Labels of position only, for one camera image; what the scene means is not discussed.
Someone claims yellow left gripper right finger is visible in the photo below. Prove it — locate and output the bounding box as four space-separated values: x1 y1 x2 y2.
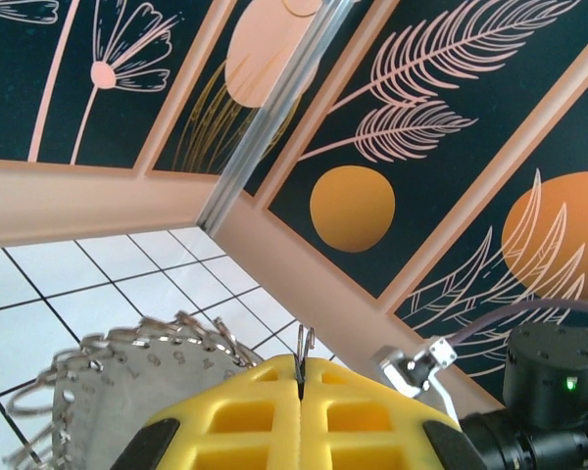
300 356 489 470

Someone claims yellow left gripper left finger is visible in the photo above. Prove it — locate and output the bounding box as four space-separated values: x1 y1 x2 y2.
110 354 303 470

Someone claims silver split key ring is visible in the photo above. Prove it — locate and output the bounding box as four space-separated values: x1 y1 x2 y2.
292 325 318 386

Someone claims aluminium corner post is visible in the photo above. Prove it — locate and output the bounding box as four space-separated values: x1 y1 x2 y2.
195 0 362 239

